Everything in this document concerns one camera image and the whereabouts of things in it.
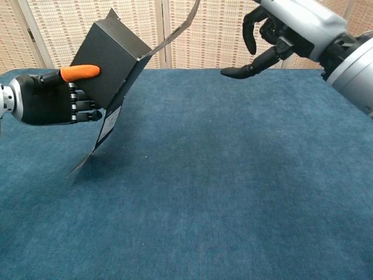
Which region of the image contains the left robot hand orange thumb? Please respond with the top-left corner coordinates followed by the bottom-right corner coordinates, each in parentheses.
top-left (8, 64), bottom-right (103, 126)

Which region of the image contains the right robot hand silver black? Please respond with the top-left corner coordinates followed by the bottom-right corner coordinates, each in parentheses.
top-left (220, 0), bottom-right (349, 80)

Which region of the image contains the dark cardboard folding box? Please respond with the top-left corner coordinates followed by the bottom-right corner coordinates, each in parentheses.
top-left (66, 0), bottom-right (202, 179)

